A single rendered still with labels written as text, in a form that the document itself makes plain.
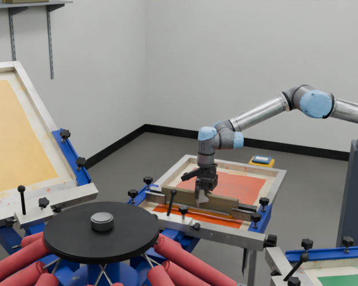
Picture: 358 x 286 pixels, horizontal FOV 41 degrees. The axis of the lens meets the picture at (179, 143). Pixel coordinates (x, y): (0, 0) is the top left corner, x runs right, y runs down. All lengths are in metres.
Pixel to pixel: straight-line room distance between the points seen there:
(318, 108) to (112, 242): 1.16
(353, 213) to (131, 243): 1.53
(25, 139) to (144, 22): 4.11
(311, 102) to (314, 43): 3.53
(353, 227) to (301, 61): 3.30
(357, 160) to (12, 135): 1.59
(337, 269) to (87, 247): 1.02
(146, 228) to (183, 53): 4.76
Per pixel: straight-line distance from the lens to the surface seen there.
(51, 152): 2.14
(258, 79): 5.74
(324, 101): 2.09
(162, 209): 2.21
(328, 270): 1.90
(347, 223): 2.58
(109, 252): 1.21
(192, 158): 2.73
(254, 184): 2.52
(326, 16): 5.55
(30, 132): 2.21
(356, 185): 2.49
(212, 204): 2.12
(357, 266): 1.96
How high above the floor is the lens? 1.96
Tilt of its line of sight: 19 degrees down
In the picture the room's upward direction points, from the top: 1 degrees clockwise
